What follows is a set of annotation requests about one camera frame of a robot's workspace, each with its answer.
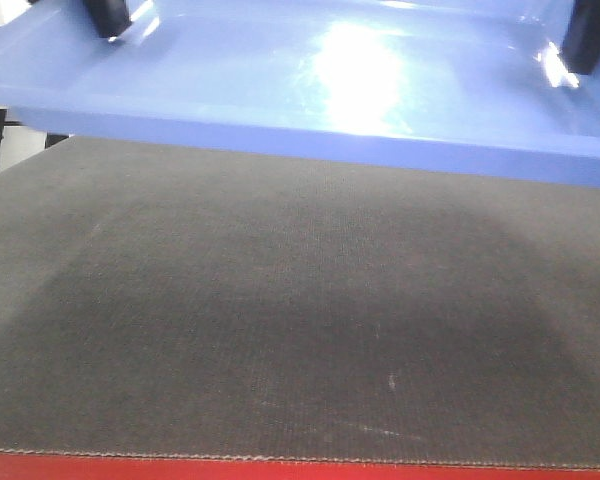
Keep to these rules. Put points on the dark fabric table mat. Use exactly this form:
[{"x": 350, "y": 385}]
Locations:
[{"x": 177, "y": 302}]

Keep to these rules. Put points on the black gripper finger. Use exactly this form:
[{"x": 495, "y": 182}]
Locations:
[
  {"x": 580, "y": 49},
  {"x": 110, "y": 17}
]

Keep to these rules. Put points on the blue plastic tray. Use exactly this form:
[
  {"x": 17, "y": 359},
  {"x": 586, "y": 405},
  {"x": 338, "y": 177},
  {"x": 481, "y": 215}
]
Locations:
[{"x": 470, "y": 87}]

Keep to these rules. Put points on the white side table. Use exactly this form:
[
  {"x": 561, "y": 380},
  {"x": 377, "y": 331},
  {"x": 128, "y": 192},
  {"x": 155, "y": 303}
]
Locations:
[{"x": 19, "y": 142}]

